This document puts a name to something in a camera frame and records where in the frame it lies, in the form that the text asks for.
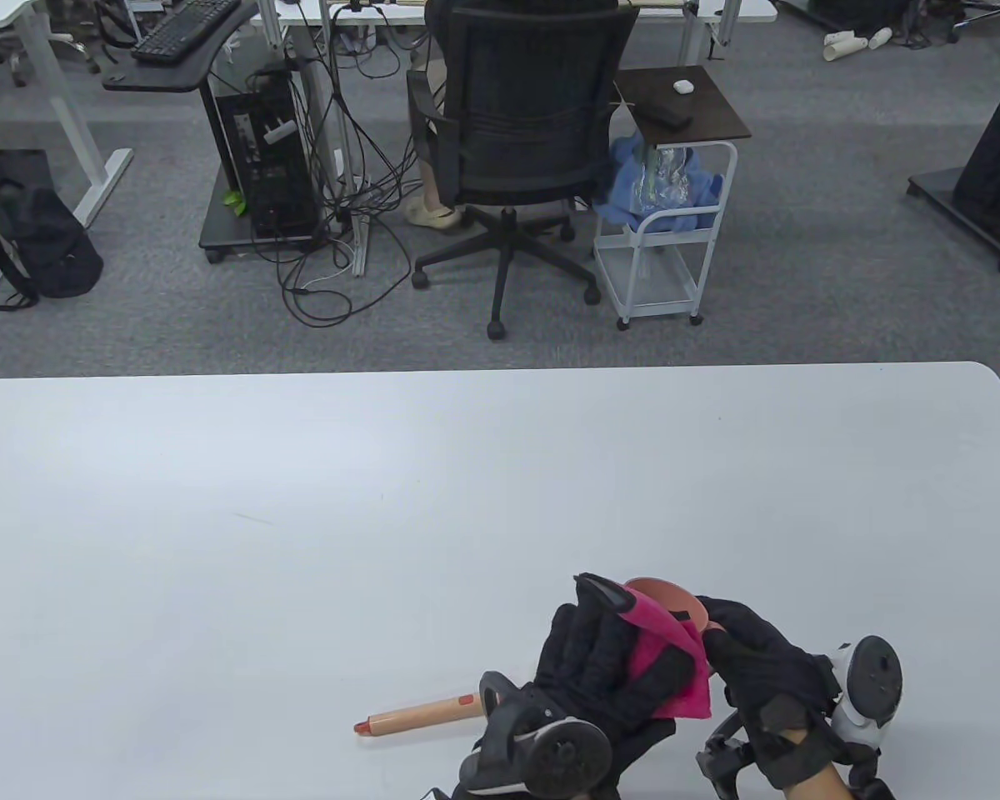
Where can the black pouch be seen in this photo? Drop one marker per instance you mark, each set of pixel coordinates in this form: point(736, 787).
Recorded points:
point(662, 114)

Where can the beige slipper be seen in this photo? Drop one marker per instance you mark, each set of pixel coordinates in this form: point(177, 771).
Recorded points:
point(433, 218)

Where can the pink water cup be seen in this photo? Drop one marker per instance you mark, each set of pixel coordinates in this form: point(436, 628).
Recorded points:
point(675, 596)

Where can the black and white hand tracker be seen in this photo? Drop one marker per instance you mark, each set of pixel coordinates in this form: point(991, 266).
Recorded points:
point(871, 683)

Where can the blue cloth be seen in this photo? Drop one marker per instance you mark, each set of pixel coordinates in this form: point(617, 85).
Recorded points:
point(633, 179)

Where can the black backpack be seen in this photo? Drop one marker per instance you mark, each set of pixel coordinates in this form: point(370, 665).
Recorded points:
point(42, 242)

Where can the white paper cup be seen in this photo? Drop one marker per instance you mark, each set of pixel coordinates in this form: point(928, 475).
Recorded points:
point(881, 37)
point(846, 48)

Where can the white power strip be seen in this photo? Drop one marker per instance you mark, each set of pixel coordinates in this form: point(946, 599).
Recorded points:
point(360, 246)

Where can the black computer tower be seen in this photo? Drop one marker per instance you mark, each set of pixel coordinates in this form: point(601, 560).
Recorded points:
point(275, 158)

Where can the black keyboard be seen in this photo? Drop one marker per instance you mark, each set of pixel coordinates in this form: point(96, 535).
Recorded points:
point(183, 29)

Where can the person's right hand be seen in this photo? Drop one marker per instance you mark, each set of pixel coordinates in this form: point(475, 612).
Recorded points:
point(767, 658)

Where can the black mesh office chair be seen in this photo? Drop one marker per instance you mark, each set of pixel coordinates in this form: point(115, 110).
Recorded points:
point(533, 108)

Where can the white desk with white legs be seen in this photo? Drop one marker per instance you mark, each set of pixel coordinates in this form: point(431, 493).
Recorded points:
point(108, 171)

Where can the person's left hand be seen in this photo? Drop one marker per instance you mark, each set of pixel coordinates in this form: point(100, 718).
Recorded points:
point(583, 667)

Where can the long white desk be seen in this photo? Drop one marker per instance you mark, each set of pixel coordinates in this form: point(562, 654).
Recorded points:
point(742, 10)

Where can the black keyboard shelf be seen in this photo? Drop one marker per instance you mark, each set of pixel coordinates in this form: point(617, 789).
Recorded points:
point(175, 77)

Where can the black wheeled base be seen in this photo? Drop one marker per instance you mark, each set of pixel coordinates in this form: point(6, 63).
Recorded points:
point(225, 233)

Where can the white cart with dark top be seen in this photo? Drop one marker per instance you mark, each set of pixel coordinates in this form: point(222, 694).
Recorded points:
point(717, 108)

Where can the pink cloth with black edge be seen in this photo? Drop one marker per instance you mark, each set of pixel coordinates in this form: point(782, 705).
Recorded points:
point(658, 650)

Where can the clear plastic bag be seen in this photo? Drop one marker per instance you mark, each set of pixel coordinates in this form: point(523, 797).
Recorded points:
point(671, 175)

